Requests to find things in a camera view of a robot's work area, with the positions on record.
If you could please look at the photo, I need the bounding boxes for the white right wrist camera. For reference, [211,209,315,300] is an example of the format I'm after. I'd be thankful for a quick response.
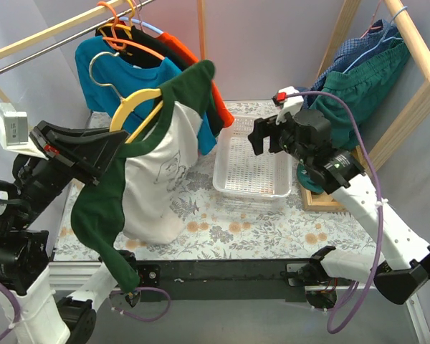
[272,86,304,125]

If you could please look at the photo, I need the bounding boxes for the white plastic basket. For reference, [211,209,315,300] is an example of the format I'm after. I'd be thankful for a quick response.
[213,115,293,199]

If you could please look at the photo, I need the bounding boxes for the wooden clothes rack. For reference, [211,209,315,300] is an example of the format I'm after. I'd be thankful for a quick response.
[300,0,430,212]
[0,0,209,119]

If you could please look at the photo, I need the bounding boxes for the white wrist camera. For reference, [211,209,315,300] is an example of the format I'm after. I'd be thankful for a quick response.
[272,86,304,125]
[0,102,46,159]

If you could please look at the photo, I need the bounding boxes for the pink wire hanger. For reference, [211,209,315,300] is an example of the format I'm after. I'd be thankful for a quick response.
[360,0,382,38]

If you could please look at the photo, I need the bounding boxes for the green and white t shirt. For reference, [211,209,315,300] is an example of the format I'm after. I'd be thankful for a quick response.
[70,59,216,292]

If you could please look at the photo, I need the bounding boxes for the light blue wire hanger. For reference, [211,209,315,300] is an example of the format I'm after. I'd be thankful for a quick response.
[343,6,408,74]

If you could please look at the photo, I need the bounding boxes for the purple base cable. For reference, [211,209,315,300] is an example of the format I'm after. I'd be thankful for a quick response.
[109,286,172,323]

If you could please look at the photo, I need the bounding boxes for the black t shirt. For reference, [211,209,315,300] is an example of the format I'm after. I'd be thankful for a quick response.
[95,24,224,137]

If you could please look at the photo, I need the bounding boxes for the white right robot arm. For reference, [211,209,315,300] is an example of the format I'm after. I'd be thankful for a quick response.
[248,110,430,305]

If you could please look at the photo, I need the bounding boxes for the metal hanging rod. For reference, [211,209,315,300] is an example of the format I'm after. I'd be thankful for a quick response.
[0,0,156,78]

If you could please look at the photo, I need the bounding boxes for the wooden clothes rack right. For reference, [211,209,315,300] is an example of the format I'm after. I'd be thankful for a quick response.
[300,0,430,212]

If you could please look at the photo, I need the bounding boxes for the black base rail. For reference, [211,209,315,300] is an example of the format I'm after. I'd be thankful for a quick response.
[128,256,348,304]

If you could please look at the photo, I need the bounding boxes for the dark yellow plastic hanger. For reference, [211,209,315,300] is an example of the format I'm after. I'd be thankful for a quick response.
[111,0,136,39]

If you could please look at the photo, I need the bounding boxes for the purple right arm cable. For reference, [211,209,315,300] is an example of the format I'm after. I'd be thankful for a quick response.
[295,90,385,335]

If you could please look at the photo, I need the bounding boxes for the blue checkered shorts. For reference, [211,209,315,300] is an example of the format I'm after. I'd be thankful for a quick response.
[296,19,403,91]

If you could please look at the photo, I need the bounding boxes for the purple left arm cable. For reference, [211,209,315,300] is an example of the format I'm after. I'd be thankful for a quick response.
[0,274,22,344]

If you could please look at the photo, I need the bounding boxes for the wooden clothes rack left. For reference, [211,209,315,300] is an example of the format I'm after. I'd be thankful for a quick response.
[0,0,209,119]

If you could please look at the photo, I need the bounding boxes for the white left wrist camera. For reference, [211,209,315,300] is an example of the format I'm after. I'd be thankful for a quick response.
[0,102,46,159]

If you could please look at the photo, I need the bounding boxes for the orange t shirt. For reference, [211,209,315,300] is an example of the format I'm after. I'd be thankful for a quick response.
[157,32,234,130]

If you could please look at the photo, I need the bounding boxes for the teal green shorts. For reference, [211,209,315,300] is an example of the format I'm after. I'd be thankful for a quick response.
[295,32,413,194]

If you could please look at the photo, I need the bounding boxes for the orange plastic hanger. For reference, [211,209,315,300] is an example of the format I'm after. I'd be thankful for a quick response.
[97,1,165,61]

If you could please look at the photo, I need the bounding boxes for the blue t shirt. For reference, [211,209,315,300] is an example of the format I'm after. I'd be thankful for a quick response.
[75,37,216,158]

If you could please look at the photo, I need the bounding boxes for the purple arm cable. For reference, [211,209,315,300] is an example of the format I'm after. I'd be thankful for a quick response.
[0,274,22,344]
[295,90,385,335]

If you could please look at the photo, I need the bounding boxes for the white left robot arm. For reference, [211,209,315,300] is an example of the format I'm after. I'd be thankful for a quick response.
[0,121,141,343]

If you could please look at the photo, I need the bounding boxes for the floral table cloth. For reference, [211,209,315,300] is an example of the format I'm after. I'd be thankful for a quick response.
[53,100,386,262]

